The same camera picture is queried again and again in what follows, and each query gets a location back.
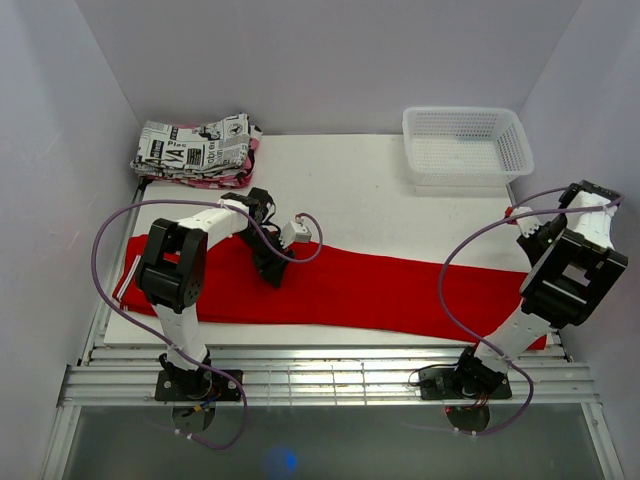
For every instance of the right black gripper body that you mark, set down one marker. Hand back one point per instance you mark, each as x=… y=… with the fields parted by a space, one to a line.
x=543 y=237

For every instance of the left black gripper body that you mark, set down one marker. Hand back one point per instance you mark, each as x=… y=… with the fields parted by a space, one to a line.
x=264 y=255

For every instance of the red trousers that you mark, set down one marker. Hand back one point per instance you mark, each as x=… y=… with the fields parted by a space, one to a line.
x=347 y=289

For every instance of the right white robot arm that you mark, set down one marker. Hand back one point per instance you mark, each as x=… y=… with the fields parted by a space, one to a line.
x=573 y=266

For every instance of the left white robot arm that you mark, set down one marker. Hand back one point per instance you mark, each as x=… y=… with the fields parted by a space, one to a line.
x=171 y=275

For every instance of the newspaper print folded trousers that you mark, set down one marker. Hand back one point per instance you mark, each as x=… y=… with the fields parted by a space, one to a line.
x=195 y=147

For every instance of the white plastic basket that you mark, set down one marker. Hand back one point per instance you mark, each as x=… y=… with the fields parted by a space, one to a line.
x=465 y=146

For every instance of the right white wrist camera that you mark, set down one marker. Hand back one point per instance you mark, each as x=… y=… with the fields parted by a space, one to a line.
x=527 y=223

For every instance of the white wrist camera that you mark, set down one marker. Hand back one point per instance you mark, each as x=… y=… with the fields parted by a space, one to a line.
x=527 y=223
x=293 y=232

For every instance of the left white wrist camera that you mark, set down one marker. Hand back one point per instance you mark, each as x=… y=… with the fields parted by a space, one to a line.
x=293 y=232

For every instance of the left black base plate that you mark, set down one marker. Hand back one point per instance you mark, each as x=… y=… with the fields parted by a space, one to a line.
x=197 y=386

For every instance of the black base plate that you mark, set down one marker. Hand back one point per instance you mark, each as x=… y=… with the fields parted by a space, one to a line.
x=197 y=386
x=447 y=383

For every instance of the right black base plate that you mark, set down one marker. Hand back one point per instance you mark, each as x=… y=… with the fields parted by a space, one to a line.
x=447 y=383

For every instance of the aluminium frame rail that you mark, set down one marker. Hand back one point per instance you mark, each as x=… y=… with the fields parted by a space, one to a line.
x=331 y=366

